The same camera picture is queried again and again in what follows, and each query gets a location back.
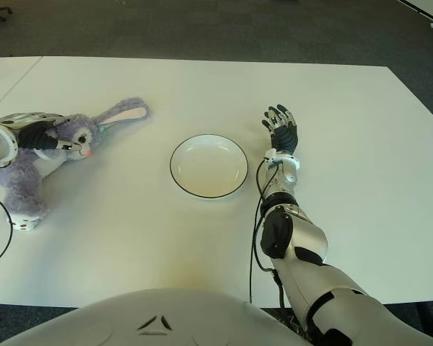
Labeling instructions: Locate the silver robot torso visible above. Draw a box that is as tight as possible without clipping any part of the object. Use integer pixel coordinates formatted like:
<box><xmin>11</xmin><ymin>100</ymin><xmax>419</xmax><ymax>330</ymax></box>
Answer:
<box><xmin>5</xmin><ymin>287</ymin><xmax>313</xmax><ymax>346</ymax></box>

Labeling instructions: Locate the purple plush bunny doll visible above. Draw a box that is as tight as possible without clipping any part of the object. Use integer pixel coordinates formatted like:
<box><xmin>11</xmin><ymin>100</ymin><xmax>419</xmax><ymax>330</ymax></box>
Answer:
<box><xmin>0</xmin><ymin>96</ymin><xmax>154</xmax><ymax>232</ymax></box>

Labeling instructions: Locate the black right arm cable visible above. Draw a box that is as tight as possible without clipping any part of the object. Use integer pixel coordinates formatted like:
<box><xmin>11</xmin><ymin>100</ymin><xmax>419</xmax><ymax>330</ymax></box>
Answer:
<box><xmin>248</xmin><ymin>159</ymin><xmax>287</xmax><ymax>311</ymax></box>

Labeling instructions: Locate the white plate black rim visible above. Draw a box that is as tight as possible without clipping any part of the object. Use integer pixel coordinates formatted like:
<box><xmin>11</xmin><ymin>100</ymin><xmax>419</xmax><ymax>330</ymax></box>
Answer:
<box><xmin>169</xmin><ymin>133</ymin><xmax>250</xmax><ymax>199</ymax></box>

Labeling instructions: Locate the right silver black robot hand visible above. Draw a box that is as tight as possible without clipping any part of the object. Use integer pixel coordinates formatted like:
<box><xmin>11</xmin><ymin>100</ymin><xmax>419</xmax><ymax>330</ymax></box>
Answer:
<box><xmin>261</xmin><ymin>104</ymin><xmax>299</xmax><ymax>154</ymax></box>

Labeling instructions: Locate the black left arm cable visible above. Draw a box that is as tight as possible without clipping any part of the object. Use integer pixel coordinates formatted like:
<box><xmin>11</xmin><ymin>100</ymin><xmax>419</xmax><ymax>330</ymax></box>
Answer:
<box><xmin>0</xmin><ymin>187</ymin><xmax>15</xmax><ymax>273</ymax></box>

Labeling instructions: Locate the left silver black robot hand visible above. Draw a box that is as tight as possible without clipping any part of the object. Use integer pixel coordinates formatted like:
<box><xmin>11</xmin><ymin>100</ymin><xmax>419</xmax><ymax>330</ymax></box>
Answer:
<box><xmin>0</xmin><ymin>112</ymin><xmax>82</xmax><ymax>153</ymax></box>

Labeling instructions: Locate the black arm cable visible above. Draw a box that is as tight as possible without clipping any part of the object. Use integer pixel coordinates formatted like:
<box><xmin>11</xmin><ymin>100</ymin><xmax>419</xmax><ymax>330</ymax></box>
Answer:
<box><xmin>0</xmin><ymin>187</ymin><xmax>15</xmax><ymax>273</ymax></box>
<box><xmin>248</xmin><ymin>159</ymin><xmax>287</xmax><ymax>311</ymax></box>

